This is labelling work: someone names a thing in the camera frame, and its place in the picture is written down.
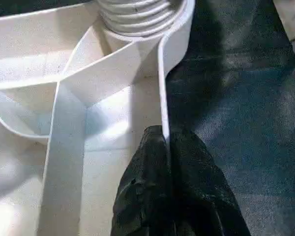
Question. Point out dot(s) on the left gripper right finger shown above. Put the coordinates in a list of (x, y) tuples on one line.
[(201, 196)]

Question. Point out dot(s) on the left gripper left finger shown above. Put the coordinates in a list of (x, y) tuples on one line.
[(147, 191)]

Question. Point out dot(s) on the white plastic table top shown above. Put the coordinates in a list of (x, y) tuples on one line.
[(64, 110)]

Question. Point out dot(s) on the white plastic table leg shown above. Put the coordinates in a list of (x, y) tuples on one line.
[(142, 17)]

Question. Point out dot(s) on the black table mat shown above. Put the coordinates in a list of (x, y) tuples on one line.
[(236, 123)]

